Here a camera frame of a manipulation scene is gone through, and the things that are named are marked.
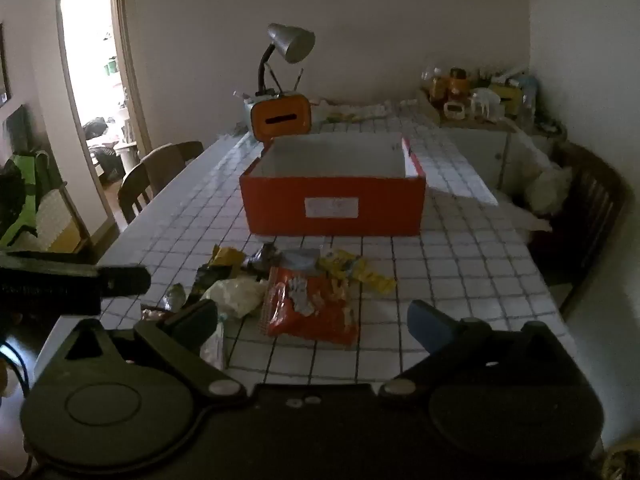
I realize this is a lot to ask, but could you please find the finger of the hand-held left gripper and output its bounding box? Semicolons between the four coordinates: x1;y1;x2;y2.
97;266;152;297

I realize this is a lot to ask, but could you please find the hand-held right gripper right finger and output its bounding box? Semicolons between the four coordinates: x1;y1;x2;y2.
377;300;591;401

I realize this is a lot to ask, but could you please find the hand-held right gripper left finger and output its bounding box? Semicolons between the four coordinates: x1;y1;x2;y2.
32;299;248;408

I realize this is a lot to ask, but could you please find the pale yellow-green snack packet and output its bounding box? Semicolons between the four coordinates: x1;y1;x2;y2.
200;276;268;318

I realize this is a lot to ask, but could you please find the silver snack packet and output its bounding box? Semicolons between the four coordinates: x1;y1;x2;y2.
242;242;281;278

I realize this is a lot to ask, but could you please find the yellow cartoon snack packet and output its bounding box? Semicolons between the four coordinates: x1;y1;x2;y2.
317;250;397;295

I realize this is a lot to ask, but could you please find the orange snack bag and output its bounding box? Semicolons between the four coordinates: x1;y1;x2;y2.
259;265;360;346

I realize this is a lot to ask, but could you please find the blue grey snack packet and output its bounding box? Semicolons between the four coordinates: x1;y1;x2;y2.
280;249;321;273

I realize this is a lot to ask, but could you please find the red cardboard box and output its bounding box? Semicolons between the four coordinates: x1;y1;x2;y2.
239;132;427;237

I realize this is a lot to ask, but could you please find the small clear packet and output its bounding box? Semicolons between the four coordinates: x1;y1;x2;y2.
162;282;188;311

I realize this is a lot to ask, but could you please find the clear plastic packet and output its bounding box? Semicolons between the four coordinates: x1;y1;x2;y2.
200;315;226;371

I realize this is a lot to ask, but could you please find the white yellow folding mat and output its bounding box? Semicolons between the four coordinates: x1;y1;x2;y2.
35;185;91;253

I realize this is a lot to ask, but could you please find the wooden chair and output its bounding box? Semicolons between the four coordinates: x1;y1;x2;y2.
117;162;153;226
140;141;205;196

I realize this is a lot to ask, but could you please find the green black backpack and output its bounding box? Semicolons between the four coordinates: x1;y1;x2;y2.
0;150;63;251

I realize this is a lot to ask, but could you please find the white cloth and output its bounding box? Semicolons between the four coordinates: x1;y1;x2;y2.
500;200;553;233

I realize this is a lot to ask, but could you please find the dark leaning canvas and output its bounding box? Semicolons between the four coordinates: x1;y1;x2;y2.
2;105;38;161

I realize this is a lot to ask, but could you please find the white side cabinet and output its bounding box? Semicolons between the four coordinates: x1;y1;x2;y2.
440;110;568;196

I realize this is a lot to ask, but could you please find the white fluffy cushion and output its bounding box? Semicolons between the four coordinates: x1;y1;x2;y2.
522;162;573;216

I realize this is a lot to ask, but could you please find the dark spindle back chair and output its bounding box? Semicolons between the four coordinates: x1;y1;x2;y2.
527;141;633;321

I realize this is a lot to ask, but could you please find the folded floral cloth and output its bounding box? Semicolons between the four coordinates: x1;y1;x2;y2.
312;100;418;123

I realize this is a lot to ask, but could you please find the orange tissue box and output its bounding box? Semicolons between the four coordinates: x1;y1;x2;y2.
243;91;313;143

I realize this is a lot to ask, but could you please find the clear glass jar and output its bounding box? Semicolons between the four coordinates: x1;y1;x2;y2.
470;89;496;118

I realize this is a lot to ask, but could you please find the yellow box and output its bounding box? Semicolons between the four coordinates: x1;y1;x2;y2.
492;82;521;111

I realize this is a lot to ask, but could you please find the orange jar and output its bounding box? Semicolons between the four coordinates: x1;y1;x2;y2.
447;67;471;106

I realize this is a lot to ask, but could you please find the clear plastic bottle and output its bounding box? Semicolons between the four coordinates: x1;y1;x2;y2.
520;77;538;116

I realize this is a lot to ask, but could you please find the grey desk lamp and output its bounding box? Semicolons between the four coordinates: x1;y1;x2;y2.
257;22;316;97

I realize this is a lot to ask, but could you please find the door frame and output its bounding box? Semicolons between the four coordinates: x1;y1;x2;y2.
55;0;153;241

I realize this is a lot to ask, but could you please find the dark framed wall picture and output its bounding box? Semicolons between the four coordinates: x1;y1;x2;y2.
0;22;11;106

